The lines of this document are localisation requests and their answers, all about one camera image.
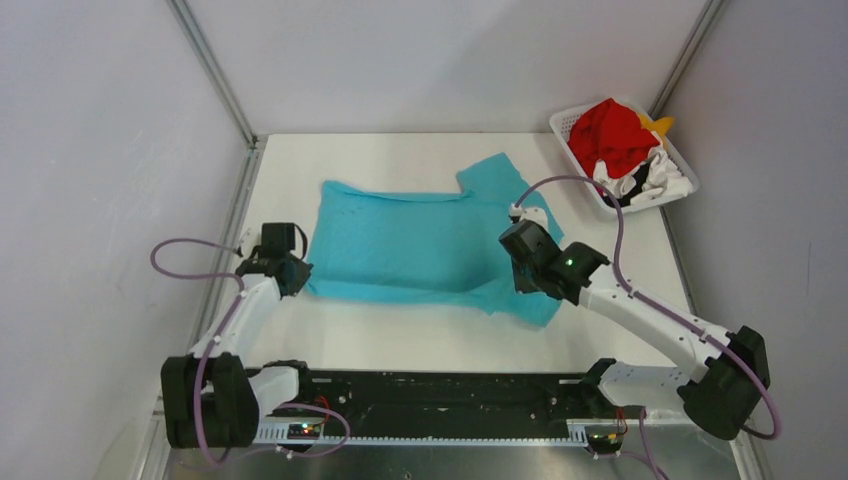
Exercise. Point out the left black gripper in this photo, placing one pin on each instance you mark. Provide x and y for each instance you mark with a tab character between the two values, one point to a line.
301	277

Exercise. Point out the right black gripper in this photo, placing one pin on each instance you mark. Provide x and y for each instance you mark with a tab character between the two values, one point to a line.
521	284

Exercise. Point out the teal t shirt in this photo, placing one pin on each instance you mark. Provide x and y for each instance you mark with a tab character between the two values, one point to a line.
424	248

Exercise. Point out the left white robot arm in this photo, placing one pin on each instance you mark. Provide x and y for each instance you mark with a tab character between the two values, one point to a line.
211	399

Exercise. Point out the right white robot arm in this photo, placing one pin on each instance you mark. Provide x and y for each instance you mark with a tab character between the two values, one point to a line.
717	378

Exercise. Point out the white plastic laundry basket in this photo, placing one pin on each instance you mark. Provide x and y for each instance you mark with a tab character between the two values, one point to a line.
561	124

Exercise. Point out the white and black t shirt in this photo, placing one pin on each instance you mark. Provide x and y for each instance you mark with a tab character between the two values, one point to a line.
656	178

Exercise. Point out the red t shirt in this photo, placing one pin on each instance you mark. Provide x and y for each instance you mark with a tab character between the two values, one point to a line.
613	134

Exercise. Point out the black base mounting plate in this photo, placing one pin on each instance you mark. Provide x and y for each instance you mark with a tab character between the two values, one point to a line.
451	404

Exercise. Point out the left controller board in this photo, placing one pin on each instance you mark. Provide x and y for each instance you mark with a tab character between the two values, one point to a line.
303	432

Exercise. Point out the controller board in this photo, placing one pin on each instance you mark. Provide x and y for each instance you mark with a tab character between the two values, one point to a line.
303	432
605	444

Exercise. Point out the yellow t shirt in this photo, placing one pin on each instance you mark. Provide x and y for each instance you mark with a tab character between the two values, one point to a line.
660	126

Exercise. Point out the right controller board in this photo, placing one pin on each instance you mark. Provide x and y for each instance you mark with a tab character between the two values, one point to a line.
605	444

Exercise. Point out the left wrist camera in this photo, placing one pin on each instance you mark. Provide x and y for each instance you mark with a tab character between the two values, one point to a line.
248	240

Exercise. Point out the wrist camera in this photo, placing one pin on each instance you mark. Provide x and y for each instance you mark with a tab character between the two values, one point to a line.
536	215
248	240

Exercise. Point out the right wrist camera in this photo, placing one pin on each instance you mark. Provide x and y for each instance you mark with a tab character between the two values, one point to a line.
536	215

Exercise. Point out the white slotted cable duct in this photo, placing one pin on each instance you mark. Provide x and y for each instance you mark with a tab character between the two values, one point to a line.
283	434

